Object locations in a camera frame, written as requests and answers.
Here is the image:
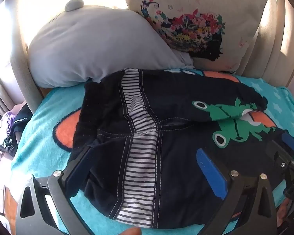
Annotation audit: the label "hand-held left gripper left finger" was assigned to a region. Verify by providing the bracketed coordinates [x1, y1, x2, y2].
[16, 146, 99, 235]

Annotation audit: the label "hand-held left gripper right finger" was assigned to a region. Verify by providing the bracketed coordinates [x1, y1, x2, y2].
[196, 149, 278, 235]

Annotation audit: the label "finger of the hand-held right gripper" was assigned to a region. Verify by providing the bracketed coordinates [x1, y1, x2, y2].
[266, 130, 294, 170]

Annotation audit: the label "navy pants with striped panel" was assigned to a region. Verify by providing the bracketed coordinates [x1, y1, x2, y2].
[73, 68, 288, 230]

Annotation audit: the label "person's left hand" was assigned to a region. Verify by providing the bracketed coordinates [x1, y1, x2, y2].
[119, 227, 143, 235]

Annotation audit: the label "printed turquoise fleece blanket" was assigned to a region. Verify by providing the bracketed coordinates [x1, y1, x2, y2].
[11, 69, 294, 235]

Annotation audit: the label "pile of dark clothes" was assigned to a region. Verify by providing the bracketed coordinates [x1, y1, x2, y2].
[0, 103, 34, 157]

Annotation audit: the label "beige padded headboard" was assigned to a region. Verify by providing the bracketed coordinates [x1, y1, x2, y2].
[11, 0, 294, 110]

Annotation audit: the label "grey plush pillow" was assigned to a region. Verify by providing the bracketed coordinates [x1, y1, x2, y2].
[28, 0, 195, 89]

